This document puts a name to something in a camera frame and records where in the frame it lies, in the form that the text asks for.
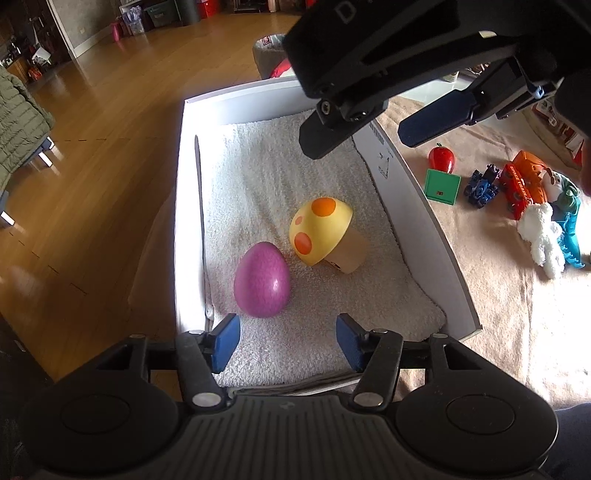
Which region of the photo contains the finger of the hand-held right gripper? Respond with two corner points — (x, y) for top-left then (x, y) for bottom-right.
(399, 56), (540, 148)
(299, 98), (389, 160)

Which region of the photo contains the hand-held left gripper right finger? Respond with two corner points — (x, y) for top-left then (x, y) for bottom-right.
(336, 313), (490, 411)

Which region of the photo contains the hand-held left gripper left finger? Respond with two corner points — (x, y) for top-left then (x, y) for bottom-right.
(95, 313), (241, 411)

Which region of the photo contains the blue toy car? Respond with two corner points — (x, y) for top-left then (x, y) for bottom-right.
(464, 164), (502, 210)

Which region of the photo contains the white cardboard box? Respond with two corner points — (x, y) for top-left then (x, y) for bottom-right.
(173, 76), (483, 398)

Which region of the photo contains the orange toy saw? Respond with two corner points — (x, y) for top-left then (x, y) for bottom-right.
(512, 150), (552, 204)

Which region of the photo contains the red toy train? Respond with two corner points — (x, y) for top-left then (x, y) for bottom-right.
(501, 162), (537, 220)

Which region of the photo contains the white plush toy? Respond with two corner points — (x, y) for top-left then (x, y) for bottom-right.
(517, 202), (566, 280)

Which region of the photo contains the blue toy saw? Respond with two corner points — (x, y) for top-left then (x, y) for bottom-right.
(556, 203), (589, 271)

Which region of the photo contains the white towel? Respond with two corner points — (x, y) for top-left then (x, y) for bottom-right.
(198, 106), (446, 388)

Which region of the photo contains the green toy cube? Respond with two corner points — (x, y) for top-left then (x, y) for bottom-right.
(424, 169), (461, 205)

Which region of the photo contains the purple toy egg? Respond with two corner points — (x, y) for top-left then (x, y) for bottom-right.
(233, 241), (293, 319)

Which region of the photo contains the yellow toy mushroom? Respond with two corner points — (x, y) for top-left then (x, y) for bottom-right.
(289, 197), (369, 275)

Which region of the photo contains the grey fabric basket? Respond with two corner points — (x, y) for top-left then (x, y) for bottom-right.
(253, 33), (301, 81)

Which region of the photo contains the beige blanket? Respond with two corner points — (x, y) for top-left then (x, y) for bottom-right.
(376, 90), (591, 409)

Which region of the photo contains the clear storage bin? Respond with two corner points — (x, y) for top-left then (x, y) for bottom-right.
(117, 2), (148, 37)

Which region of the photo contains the person's dark trouser leg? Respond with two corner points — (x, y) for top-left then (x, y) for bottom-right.
(549, 406), (591, 480)

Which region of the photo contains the green quilted jacket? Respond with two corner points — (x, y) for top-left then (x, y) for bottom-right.
(0, 65), (56, 195)

